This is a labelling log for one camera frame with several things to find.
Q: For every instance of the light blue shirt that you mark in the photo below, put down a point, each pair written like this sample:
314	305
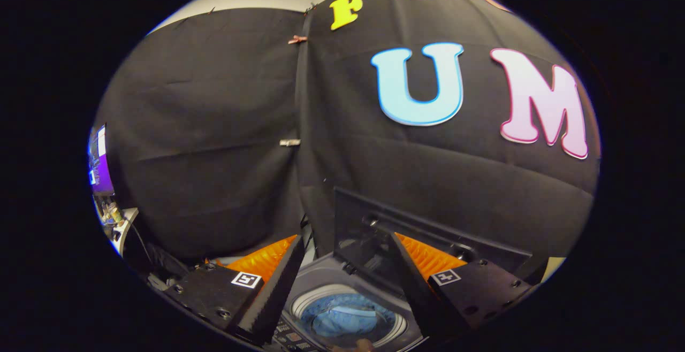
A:
342	320

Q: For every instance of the pink clip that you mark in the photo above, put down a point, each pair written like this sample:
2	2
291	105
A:
297	39

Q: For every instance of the dark washing machine lid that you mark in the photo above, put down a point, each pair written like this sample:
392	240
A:
353	218

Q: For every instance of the black backdrop cloth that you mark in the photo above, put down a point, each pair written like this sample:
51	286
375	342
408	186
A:
225	143

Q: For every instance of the purple monitor screen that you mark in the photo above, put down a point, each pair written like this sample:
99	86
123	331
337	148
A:
101	170

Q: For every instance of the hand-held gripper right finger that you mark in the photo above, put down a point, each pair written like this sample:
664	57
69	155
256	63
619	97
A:
412	288

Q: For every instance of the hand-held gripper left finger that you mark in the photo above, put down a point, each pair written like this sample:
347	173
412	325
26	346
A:
278	282

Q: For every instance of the silver metal clip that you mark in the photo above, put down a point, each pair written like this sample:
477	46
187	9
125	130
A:
290	142

